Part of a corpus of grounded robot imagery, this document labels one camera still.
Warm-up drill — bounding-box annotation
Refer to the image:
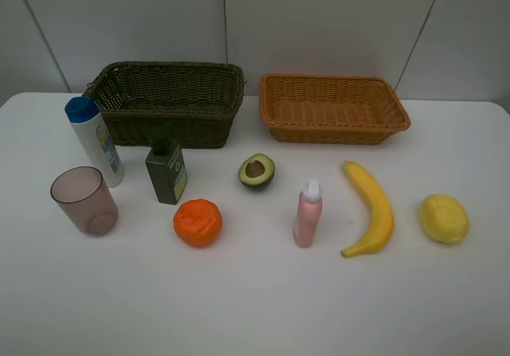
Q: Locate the pink bottle white cap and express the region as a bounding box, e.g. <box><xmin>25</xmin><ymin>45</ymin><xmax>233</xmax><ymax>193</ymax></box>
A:
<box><xmin>292</xmin><ymin>179</ymin><xmax>323</xmax><ymax>248</ymax></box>

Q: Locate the yellow lemon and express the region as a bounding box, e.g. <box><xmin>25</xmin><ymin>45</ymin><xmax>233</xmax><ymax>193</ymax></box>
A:
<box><xmin>418</xmin><ymin>194</ymin><xmax>470</xmax><ymax>245</ymax></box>

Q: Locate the dark brown wicker basket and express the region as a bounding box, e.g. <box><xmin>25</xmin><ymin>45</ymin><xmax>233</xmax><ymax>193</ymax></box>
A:
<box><xmin>84</xmin><ymin>61</ymin><xmax>245</xmax><ymax>149</ymax></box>

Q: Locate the white bottle blue cap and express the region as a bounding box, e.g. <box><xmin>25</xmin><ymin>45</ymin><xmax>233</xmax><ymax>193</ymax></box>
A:
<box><xmin>65</xmin><ymin>96</ymin><xmax>124</xmax><ymax>188</ymax></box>

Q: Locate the dark green square bottle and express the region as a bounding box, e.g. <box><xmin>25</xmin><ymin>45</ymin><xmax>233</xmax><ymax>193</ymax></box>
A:
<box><xmin>145</xmin><ymin>136</ymin><xmax>187</xmax><ymax>205</ymax></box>

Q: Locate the halved avocado with pit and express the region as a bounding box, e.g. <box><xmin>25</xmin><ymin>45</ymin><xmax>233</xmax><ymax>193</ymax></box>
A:
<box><xmin>238</xmin><ymin>154</ymin><xmax>276</xmax><ymax>190</ymax></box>

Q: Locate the orange wicker basket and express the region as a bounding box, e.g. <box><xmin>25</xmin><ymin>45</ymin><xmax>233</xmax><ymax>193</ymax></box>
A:
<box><xmin>259</xmin><ymin>74</ymin><xmax>410</xmax><ymax>145</ymax></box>

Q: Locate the orange mandarin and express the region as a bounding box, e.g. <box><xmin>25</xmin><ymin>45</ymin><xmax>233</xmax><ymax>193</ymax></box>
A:
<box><xmin>173</xmin><ymin>199</ymin><xmax>223</xmax><ymax>248</ymax></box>

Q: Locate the yellow banana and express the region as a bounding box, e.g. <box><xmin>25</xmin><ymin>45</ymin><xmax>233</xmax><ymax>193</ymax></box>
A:
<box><xmin>340</xmin><ymin>161</ymin><xmax>394</xmax><ymax>258</ymax></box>

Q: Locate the translucent purple plastic cup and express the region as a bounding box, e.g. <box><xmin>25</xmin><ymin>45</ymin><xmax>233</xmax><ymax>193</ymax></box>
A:
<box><xmin>50</xmin><ymin>166</ymin><xmax>119</xmax><ymax>237</ymax></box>

